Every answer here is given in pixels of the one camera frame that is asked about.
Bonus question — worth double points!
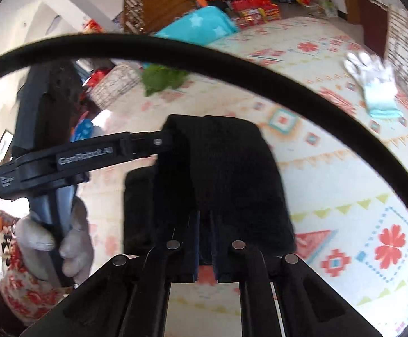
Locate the black pants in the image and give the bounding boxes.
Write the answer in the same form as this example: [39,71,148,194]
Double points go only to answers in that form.
[123,113,297,264]

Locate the left hand white glove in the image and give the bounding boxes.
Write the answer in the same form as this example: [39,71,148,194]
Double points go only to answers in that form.
[15,197,94,284]

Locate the blue tissue pack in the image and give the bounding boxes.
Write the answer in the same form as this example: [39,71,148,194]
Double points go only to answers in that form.
[70,119,94,142]

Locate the white grey patterned chair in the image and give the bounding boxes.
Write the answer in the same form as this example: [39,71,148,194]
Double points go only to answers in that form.
[89,62,141,110]

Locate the green leafy vegetable bunch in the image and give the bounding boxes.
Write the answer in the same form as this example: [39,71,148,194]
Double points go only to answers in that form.
[142,64,189,97]

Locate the wooden staircase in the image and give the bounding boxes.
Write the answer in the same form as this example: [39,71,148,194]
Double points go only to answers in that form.
[122,0,196,34]

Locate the turquoise star towel chair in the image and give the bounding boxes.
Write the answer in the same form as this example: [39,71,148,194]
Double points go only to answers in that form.
[155,6,239,46]

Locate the white work glove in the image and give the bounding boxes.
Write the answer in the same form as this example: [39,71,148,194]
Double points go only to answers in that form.
[343,51,402,119]

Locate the side table with patterned cloth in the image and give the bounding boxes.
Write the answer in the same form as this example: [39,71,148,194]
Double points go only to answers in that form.
[345,0,393,58]

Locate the black cable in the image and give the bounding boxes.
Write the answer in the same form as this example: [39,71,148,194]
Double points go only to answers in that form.
[0,33,408,215]

